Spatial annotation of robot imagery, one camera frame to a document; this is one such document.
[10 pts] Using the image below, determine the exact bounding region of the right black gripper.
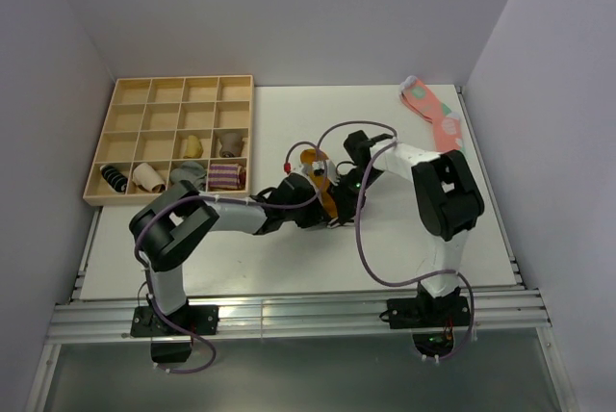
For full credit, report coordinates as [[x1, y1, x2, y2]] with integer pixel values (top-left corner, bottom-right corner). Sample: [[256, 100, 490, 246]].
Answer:
[[327, 167, 384, 225]]

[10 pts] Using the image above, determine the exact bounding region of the mustard yellow striped sock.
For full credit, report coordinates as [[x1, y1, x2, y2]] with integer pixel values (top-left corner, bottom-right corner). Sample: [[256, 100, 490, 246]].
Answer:
[[300, 149, 338, 219]]

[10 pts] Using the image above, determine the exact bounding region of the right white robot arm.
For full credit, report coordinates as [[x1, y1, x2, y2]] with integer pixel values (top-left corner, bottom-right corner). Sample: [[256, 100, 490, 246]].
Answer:
[[339, 131, 485, 325]]

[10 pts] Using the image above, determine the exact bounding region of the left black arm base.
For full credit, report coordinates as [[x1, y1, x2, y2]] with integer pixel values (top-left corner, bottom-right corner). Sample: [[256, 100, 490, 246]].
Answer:
[[129, 301, 219, 374]]

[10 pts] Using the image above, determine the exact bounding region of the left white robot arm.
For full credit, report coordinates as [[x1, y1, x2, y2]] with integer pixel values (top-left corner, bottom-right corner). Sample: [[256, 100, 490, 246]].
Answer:
[[129, 174, 333, 334]]

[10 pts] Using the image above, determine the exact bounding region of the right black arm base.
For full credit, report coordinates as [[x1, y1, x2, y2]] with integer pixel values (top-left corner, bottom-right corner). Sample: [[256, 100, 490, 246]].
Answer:
[[379, 286, 475, 364]]

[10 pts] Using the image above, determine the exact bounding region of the purple striped rolled sock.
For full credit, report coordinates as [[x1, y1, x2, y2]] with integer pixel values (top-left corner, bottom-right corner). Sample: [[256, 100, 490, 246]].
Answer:
[[207, 164, 246, 191]]

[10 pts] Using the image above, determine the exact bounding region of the taupe rolled sock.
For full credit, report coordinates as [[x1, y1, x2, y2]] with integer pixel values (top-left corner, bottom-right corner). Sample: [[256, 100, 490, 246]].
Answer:
[[212, 129, 246, 158]]

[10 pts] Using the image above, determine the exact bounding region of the grey rolled sock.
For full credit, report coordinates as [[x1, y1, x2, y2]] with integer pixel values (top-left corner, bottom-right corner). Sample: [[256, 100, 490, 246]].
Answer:
[[169, 161, 207, 191]]

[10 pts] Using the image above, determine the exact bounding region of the yellow rolled sock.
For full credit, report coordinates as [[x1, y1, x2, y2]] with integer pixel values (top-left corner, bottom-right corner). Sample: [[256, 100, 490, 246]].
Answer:
[[182, 135, 203, 159]]

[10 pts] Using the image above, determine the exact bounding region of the pink patterned sock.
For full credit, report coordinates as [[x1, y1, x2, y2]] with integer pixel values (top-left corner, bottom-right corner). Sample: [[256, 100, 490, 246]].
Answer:
[[398, 75, 465, 153]]

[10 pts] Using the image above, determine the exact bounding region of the wooden compartment tray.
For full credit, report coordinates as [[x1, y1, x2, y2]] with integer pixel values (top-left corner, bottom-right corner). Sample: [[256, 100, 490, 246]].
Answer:
[[84, 75, 254, 206]]

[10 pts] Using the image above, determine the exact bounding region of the beige rolled sock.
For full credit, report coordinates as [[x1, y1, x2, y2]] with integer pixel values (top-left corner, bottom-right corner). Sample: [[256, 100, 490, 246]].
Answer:
[[132, 163, 166, 193]]

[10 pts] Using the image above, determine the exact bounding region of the black rolled sock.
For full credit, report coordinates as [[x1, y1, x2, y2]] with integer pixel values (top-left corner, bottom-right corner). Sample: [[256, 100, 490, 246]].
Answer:
[[100, 165, 128, 193]]

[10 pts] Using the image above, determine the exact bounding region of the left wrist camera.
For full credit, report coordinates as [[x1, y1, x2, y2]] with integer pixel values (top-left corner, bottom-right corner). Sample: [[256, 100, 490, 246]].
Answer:
[[293, 162, 321, 183]]

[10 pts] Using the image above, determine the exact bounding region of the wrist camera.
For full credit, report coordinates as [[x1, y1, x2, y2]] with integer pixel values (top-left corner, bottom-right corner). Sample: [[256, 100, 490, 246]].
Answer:
[[311, 159, 338, 186], [293, 162, 321, 183]]

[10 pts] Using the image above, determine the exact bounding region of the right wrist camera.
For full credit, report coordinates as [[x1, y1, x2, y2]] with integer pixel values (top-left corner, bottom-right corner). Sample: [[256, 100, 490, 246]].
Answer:
[[311, 159, 338, 186]]

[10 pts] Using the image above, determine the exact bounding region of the aluminium mounting rail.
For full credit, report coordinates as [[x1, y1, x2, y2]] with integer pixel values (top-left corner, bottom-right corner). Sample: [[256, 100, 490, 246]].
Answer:
[[44, 288, 552, 345]]

